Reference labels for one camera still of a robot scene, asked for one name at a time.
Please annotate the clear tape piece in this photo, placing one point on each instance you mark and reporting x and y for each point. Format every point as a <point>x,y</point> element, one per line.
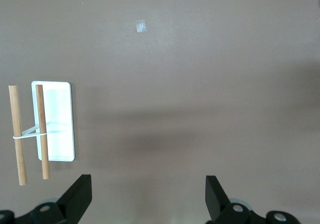
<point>140,26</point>

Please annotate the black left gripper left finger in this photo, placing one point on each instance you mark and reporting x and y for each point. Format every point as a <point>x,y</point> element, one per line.
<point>72,204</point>

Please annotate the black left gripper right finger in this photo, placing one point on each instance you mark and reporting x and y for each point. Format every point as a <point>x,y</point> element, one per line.
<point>220,209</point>

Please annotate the white rack with wooden rods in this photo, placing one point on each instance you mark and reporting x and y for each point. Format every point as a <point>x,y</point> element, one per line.
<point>60,109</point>

